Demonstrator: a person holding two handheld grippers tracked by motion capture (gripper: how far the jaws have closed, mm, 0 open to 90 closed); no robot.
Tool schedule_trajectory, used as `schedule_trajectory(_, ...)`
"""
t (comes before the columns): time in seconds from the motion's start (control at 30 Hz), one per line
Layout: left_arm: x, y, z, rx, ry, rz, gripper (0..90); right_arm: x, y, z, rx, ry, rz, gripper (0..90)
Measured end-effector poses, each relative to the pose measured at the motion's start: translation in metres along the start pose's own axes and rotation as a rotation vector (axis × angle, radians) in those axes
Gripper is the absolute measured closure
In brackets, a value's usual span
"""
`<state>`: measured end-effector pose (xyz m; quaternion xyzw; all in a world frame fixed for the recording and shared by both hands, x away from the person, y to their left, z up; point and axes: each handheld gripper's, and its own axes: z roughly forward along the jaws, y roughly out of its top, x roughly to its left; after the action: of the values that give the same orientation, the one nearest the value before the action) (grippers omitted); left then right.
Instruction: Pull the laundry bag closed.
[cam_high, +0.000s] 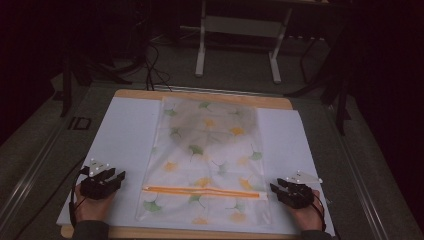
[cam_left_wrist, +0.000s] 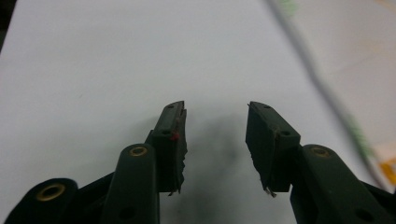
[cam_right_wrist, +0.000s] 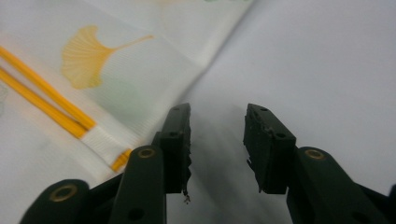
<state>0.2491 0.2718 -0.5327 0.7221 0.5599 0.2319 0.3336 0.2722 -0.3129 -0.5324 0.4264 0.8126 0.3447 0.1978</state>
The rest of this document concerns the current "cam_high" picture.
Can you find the black floor cables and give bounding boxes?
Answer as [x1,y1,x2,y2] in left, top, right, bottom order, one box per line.
[143,43,173,93]

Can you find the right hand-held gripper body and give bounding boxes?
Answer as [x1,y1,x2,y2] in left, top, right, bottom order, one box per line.
[283,169,324,210]

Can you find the white mat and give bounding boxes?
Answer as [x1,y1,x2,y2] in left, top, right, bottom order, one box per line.
[56,96,336,236]

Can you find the person's left hand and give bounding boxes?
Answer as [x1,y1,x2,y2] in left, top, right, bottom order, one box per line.
[73,184,116,223]

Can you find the hand-held gripper black cable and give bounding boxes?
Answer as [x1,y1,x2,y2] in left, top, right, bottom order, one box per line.
[311,191,328,233]
[68,166,90,228]

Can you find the wooden table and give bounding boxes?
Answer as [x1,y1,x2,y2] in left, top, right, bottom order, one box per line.
[60,88,334,240]

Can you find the right hand-held gripper black cable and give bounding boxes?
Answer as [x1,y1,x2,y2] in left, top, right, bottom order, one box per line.
[311,191,328,233]

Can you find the black metal stand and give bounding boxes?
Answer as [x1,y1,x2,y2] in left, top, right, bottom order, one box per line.
[284,26,354,136]

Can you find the silver metal strip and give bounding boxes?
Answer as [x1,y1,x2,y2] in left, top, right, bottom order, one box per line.
[152,84,279,98]

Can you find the person's right hand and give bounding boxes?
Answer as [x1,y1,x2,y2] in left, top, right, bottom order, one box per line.
[289,190,324,232]

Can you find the white metal stand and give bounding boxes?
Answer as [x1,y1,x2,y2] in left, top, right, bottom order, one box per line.
[194,0,294,85]

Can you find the left hand-held gripper black cable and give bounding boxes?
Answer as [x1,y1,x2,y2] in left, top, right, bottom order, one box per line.
[68,166,90,228]

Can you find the thin black cable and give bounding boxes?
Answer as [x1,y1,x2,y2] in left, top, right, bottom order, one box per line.
[13,159,85,240]

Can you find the metal rail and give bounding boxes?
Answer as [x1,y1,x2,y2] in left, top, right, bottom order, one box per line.
[328,106,393,240]
[0,126,69,231]

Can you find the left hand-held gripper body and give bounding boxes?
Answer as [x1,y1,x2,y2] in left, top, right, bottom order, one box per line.
[79,159,118,201]

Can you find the leaf print mesh laundry bag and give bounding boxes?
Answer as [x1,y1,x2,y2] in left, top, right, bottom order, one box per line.
[135,96,272,226]

